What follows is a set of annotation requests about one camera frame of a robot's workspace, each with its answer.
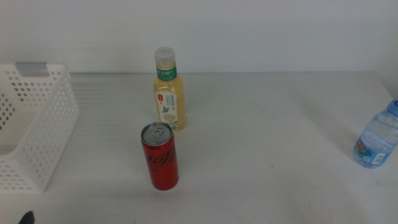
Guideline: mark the clear water bottle blue cap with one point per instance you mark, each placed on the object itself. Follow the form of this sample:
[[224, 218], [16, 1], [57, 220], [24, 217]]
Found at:
[[377, 140]]

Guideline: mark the yellow tea bottle green label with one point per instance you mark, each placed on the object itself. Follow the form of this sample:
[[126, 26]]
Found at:
[[169, 93]]

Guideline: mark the red cola can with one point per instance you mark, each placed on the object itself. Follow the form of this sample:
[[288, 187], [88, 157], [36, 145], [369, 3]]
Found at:
[[161, 161]]

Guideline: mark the white perforated plastic basket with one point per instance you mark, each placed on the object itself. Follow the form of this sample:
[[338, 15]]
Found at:
[[49, 124]]

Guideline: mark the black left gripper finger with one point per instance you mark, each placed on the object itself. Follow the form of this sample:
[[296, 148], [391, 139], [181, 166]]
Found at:
[[28, 218]]

